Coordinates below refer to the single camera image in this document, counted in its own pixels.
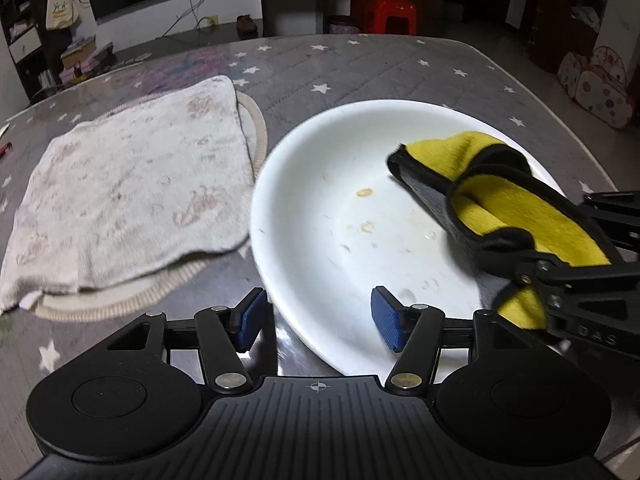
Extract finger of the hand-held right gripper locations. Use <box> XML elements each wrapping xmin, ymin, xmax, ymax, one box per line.
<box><xmin>582</xmin><ymin>191</ymin><xmax>640</xmax><ymax>261</ymax></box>
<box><xmin>515</xmin><ymin>255</ymin><xmax>640</xmax><ymax>311</ymax></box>

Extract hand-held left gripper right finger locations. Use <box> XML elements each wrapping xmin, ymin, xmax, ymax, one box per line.
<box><xmin>371</xmin><ymin>286</ymin><xmax>566</xmax><ymax>396</ymax></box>

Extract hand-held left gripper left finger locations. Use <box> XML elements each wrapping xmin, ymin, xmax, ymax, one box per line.
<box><xmin>85</xmin><ymin>287</ymin><xmax>268</xmax><ymax>396</ymax></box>

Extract yellow cloth with black edge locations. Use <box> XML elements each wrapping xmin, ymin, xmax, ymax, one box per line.
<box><xmin>386</xmin><ymin>131</ymin><xmax>626</xmax><ymax>331</ymax></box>

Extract white plate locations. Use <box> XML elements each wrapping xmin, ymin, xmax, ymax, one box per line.
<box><xmin>250</xmin><ymin>98</ymin><xmax>568</xmax><ymax>376</ymax></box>

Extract polka dot play tent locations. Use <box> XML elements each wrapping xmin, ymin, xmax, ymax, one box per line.
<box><xmin>557</xmin><ymin>46</ymin><xmax>633</xmax><ymax>129</ymax></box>

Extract round woven beige mat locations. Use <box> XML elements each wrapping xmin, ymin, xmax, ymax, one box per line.
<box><xmin>37</xmin><ymin>91</ymin><xmax>268</xmax><ymax>321</ymax></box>

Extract white printed towel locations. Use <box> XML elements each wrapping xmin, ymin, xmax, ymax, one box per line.
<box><xmin>0</xmin><ymin>75</ymin><xmax>258</xmax><ymax>316</ymax></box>

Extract dark wooden side shelf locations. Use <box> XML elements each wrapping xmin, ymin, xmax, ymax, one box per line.
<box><xmin>540</xmin><ymin>0</ymin><xmax>616</xmax><ymax>76</ymax></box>

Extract grey star-print table cover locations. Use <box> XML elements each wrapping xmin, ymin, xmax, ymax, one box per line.
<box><xmin>0</xmin><ymin>34</ymin><xmax>640</xmax><ymax>480</ymax></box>

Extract dark television console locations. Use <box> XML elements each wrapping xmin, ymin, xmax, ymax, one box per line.
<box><xmin>115</xmin><ymin>25</ymin><xmax>263</xmax><ymax>57</ymax></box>

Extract red plastic stool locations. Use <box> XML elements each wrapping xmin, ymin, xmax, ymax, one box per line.
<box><xmin>361</xmin><ymin>0</ymin><xmax>418</xmax><ymax>36</ymax></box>

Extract tan cardboard box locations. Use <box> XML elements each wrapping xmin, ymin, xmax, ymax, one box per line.
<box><xmin>61</xmin><ymin>35</ymin><xmax>98</xmax><ymax>67</ymax></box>

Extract dark shelving unit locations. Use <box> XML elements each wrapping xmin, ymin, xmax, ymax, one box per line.
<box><xmin>0</xmin><ymin>0</ymin><xmax>51</xmax><ymax>101</ymax></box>

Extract black television cable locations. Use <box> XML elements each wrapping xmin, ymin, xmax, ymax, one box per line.
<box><xmin>160</xmin><ymin>0</ymin><xmax>211</xmax><ymax>38</ymax></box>

